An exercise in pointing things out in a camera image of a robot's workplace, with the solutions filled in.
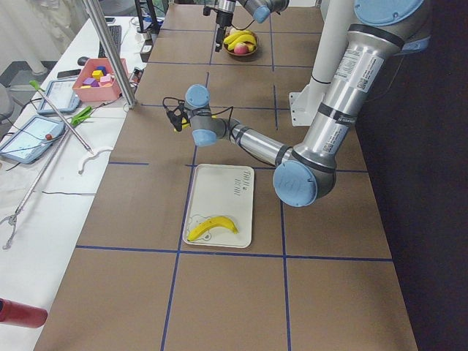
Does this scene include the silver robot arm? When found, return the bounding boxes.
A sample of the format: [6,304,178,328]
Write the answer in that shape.
[212,0,290,52]
[166,1,431,207]

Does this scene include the blue tablet far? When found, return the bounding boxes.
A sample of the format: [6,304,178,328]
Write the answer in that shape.
[45,78,80,113]

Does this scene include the black keyboard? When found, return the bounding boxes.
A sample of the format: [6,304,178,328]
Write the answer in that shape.
[98,25,122,59]

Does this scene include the brown wicker basket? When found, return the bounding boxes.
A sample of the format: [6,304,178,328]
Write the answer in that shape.
[223,30,258,56]

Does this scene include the red green apple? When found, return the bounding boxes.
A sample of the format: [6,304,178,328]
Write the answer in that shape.
[233,42,249,56]

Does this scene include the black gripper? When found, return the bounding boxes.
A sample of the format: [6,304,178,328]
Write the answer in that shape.
[166,102,189,132]
[215,11,233,52]

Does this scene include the aluminium frame post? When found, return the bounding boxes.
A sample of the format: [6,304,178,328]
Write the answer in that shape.
[83,0,137,110]

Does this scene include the long metal grabber tool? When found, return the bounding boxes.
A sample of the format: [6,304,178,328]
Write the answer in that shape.
[1,128,73,250]

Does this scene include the green handled grabber tool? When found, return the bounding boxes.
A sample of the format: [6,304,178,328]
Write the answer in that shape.
[29,80,115,176]

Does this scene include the pink block bin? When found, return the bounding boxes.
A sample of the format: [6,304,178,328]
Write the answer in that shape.
[72,58,121,102]

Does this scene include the black computer mouse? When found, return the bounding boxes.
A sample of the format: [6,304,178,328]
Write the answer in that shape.
[77,56,89,66]

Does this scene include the white bear tray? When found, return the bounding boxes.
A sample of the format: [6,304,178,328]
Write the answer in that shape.
[183,164,254,249]

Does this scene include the yellow banana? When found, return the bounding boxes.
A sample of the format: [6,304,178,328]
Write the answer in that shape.
[227,36,256,51]
[187,216,238,241]
[223,30,256,45]

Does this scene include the red cylinder bottle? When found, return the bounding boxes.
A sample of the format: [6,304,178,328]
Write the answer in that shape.
[1,298,48,328]

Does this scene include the black smartphone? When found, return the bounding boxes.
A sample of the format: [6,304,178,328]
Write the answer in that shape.
[57,69,81,79]

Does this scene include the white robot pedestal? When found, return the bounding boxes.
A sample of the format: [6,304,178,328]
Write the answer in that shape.
[289,0,354,127]

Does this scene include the blue tablet near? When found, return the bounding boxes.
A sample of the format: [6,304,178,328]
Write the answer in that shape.
[1,115,65,164]

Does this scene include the blue tablet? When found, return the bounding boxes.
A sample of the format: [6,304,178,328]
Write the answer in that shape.
[1,115,65,164]
[45,78,80,113]

